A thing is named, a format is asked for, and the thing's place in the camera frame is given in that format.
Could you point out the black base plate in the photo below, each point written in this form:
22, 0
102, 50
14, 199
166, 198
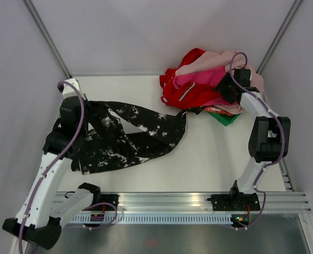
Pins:
103, 200
241, 202

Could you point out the left aluminium frame post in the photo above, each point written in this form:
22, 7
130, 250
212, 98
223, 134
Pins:
38, 21

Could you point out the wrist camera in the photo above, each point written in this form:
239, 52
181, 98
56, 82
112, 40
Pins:
66, 90
243, 76

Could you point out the right aluminium frame post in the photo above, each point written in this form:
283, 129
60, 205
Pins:
293, 10

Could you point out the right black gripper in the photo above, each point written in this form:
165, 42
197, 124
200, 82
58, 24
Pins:
227, 79

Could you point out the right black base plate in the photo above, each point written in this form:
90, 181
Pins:
241, 202

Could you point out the magenta pink trousers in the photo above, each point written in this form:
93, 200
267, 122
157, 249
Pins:
211, 77

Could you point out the light pink trousers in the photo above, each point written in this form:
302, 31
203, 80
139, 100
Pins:
229, 59

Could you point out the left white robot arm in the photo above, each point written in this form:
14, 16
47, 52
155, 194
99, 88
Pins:
37, 222

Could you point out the black white-splattered trousers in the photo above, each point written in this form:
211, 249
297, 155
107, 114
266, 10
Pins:
125, 135

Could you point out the green folded garment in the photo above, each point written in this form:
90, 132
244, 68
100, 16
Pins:
224, 119

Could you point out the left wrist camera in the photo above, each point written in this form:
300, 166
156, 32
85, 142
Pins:
66, 90

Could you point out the white slotted cable duct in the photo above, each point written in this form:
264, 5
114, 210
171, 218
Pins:
130, 218

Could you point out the red trousers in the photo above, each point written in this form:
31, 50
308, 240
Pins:
190, 94

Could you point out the aluminium mounting rail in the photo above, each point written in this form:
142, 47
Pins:
198, 202

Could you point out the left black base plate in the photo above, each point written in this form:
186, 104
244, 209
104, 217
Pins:
103, 200

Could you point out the aluminium frame post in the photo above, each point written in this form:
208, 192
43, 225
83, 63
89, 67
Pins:
293, 10
38, 21

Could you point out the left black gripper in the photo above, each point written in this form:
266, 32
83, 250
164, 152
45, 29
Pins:
87, 105

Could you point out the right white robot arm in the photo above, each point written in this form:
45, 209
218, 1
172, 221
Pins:
269, 139

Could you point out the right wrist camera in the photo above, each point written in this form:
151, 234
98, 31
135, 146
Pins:
243, 76

